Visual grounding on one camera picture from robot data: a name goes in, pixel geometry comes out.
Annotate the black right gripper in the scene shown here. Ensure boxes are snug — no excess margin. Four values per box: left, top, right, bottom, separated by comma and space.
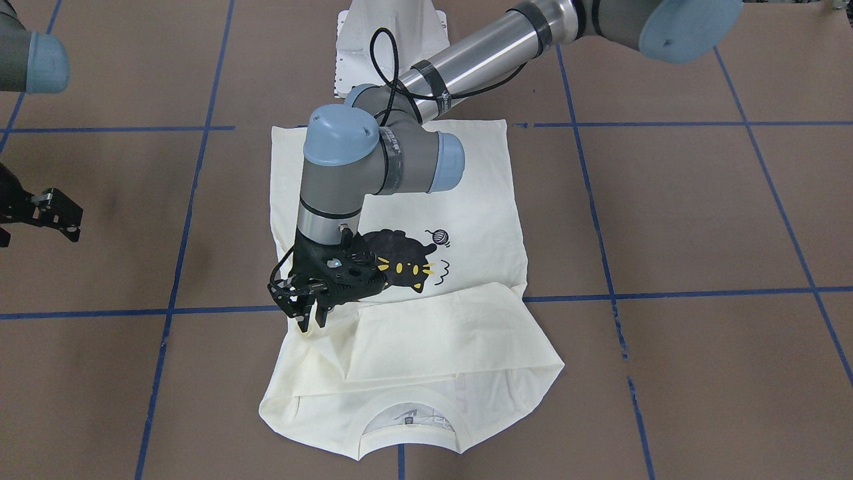
1, 164, 83, 243

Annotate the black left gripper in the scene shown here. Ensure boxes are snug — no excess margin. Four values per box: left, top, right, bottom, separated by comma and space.
268, 230, 386, 333

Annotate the cream long-sleeve cat shirt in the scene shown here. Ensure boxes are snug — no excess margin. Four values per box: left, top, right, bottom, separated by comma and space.
259, 119, 564, 461

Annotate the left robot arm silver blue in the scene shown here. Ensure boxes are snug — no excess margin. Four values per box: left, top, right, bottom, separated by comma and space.
268, 1, 744, 332

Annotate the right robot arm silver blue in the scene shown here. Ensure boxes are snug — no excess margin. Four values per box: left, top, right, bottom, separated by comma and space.
1, 1, 83, 243

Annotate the white camera mast base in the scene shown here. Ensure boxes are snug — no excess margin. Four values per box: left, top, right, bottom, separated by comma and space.
335, 1, 450, 98

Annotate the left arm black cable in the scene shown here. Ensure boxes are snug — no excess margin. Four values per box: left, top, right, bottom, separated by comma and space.
369, 27, 534, 124

